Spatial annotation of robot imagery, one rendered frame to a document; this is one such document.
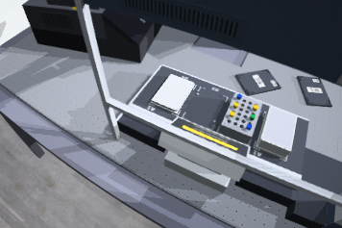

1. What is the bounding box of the grey perforated base plate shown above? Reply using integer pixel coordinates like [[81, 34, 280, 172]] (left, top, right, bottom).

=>
[[0, 32, 306, 228]]

